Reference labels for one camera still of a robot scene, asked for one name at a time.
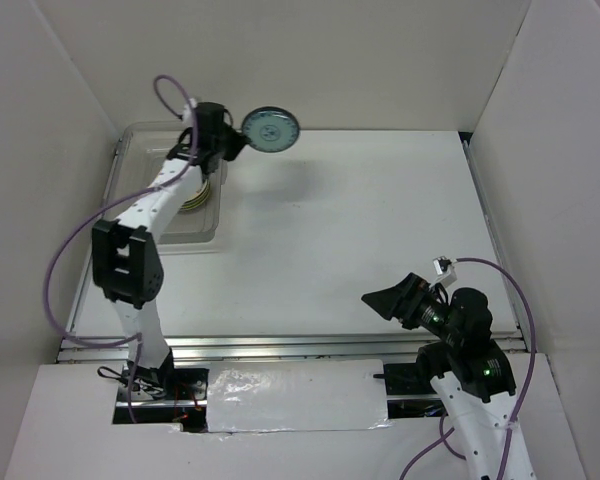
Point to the cream plate with floral marks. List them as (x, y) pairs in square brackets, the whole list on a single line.
[(203, 193)]

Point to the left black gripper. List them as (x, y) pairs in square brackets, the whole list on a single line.
[(238, 141)]

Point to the blue floral plate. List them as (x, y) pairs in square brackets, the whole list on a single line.
[(271, 129)]

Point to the lime green plate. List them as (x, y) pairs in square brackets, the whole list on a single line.
[(189, 206)]

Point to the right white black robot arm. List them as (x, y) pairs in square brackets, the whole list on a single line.
[(467, 369)]

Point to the clear plastic bin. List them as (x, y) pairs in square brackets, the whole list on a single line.
[(138, 158)]

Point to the aluminium rail frame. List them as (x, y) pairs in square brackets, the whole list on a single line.
[(276, 264)]

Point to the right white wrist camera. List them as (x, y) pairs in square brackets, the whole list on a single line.
[(445, 271)]

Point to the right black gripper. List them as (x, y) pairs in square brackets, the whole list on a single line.
[(403, 298)]

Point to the white cover sheet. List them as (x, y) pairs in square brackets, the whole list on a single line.
[(303, 396)]

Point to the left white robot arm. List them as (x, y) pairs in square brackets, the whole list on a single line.
[(126, 264)]

